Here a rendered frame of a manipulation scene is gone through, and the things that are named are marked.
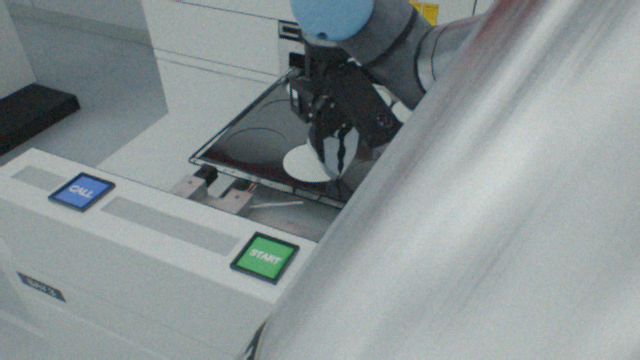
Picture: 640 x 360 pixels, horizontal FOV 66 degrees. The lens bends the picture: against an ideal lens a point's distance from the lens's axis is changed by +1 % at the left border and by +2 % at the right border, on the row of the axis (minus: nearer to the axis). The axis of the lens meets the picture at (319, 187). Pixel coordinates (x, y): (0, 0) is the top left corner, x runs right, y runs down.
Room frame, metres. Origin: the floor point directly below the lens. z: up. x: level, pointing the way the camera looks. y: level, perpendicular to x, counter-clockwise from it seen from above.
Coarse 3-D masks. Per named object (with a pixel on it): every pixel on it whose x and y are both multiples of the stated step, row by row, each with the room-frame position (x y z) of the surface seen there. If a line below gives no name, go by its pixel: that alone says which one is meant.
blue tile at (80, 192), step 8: (72, 184) 0.47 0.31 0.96; (80, 184) 0.47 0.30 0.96; (88, 184) 0.47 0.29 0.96; (96, 184) 0.47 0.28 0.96; (104, 184) 0.47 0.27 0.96; (64, 192) 0.46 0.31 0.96; (72, 192) 0.46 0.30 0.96; (80, 192) 0.46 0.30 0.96; (88, 192) 0.46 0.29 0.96; (96, 192) 0.46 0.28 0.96; (72, 200) 0.44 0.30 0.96; (80, 200) 0.44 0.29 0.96; (88, 200) 0.44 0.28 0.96
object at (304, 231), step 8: (208, 200) 0.54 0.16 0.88; (216, 200) 0.54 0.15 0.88; (256, 216) 0.50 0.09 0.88; (264, 216) 0.50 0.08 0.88; (272, 216) 0.50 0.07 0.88; (272, 224) 0.49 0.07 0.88; (280, 224) 0.49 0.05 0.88; (288, 224) 0.49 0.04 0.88; (296, 224) 0.49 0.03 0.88; (288, 232) 0.47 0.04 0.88; (296, 232) 0.47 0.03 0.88; (304, 232) 0.47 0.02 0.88; (312, 232) 0.47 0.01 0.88; (320, 232) 0.47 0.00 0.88
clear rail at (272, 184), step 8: (192, 160) 0.61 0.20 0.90; (200, 160) 0.61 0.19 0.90; (208, 160) 0.61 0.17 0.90; (224, 168) 0.59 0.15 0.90; (232, 176) 0.58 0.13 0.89; (240, 176) 0.57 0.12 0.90; (248, 176) 0.57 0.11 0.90; (256, 176) 0.57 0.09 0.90; (264, 184) 0.56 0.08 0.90; (272, 184) 0.55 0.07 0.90; (280, 184) 0.55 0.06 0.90; (288, 184) 0.55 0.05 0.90; (288, 192) 0.54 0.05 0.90; (296, 192) 0.53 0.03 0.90; (304, 192) 0.53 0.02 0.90; (312, 192) 0.53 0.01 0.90; (312, 200) 0.52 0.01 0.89; (320, 200) 0.52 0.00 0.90; (328, 200) 0.51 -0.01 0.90; (336, 200) 0.51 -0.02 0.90; (336, 208) 0.51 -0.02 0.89
